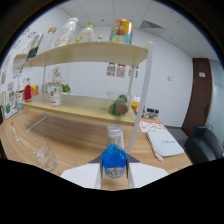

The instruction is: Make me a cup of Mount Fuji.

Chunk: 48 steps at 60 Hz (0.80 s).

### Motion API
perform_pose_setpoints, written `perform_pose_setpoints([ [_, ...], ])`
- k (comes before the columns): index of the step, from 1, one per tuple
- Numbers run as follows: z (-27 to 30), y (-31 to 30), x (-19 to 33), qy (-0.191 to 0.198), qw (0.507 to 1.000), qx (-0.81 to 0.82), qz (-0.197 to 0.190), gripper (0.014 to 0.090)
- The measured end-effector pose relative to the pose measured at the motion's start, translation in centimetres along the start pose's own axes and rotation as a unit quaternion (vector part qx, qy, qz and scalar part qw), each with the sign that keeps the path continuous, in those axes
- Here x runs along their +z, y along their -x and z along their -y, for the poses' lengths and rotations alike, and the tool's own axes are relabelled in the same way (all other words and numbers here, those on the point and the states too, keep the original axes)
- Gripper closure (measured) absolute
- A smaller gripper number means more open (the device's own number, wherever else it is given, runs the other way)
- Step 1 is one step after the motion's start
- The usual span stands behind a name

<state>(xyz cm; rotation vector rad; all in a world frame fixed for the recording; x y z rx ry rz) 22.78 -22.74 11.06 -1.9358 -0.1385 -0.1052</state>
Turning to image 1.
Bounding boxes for blue liquid bottle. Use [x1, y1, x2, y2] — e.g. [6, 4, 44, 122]
[101, 124, 128, 180]

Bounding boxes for small clear bottle orange cap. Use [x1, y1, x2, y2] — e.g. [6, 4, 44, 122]
[9, 120, 22, 144]

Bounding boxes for clear bottle wooden lid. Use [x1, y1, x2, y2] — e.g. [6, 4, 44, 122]
[41, 26, 58, 54]

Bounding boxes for white milk bottle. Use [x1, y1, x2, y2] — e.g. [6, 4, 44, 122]
[54, 17, 80, 48]

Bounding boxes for white pouch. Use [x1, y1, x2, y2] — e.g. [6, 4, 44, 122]
[145, 129, 185, 159]

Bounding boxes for clear glass with ice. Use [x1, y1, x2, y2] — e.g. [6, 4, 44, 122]
[30, 137, 59, 173]

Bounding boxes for orange patterned paper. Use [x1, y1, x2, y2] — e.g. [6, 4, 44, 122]
[138, 118, 167, 133]

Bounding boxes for black chair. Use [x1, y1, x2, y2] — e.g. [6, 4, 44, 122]
[183, 124, 224, 164]

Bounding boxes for two-tier wooden shelf rack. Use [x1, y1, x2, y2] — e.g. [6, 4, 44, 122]
[18, 40, 154, 154]

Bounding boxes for clear bottle red label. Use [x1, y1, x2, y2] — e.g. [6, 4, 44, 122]
[49, 81, 63, 107]

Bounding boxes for green plant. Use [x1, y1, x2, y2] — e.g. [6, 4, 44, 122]
[61, 83, 72, 94]

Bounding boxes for brown door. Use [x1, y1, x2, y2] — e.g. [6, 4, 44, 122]
[181, 58, 213, 136]

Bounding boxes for red liquid bottle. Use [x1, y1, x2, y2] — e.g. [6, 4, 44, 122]
[23, 84, 33, 103]

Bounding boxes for black and yellow bag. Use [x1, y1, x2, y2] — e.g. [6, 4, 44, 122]
[25, 33, 44, 62]

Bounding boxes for clear bottle green cap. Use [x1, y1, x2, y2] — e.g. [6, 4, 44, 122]
[78, 21, 96, 44]

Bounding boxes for colourful snack bag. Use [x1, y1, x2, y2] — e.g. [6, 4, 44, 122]
[109, 18, 134, 45]

